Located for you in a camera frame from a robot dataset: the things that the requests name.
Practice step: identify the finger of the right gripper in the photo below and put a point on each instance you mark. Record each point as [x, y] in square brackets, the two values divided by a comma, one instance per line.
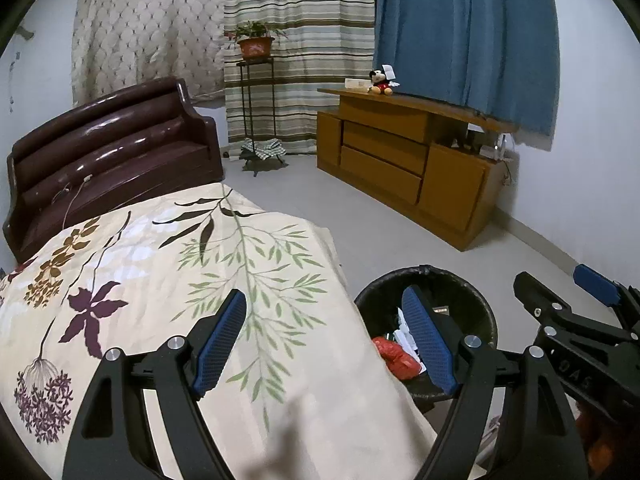
[624, 301]
[560, 325]

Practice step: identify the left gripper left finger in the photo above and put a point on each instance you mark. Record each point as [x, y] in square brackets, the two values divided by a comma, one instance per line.
[111, 437]

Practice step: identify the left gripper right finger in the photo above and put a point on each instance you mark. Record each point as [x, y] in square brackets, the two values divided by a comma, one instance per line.
[537, 437]

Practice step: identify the red plastic bag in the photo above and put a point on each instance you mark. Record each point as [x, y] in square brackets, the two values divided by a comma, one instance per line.
[398, 362]

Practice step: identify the green white package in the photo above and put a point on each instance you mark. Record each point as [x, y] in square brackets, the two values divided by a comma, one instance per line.
[403, 336]

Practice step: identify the floral beige tablecloth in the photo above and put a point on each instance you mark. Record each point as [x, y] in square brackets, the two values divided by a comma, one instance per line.
[304, 394]

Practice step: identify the brown wooden cabinet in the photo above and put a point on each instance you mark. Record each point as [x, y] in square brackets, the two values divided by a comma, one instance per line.
[414, 156]

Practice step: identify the blue curtain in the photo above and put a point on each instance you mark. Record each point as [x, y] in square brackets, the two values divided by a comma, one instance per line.
[500, 58]

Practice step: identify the mickey mouse plush toy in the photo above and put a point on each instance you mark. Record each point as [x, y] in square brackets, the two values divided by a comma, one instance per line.
[380, 84]

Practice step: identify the checkered cloth on stand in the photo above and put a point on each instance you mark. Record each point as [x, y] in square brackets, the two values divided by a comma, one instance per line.
[262, 150]

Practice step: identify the dark brown leather sofa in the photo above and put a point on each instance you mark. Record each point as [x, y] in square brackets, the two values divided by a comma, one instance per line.
[133, 144]

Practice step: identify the small box on cabinet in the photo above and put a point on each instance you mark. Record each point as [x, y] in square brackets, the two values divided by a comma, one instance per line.
[356, 84]

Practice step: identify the striped curtain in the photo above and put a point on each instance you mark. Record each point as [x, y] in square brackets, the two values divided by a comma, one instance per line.
[326, 42]

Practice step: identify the potted green plant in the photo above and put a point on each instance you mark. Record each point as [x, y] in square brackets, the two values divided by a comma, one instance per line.
[255, 39]

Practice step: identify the beige patterned curtain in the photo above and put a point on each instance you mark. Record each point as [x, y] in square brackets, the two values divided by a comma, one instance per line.
[120, 43]

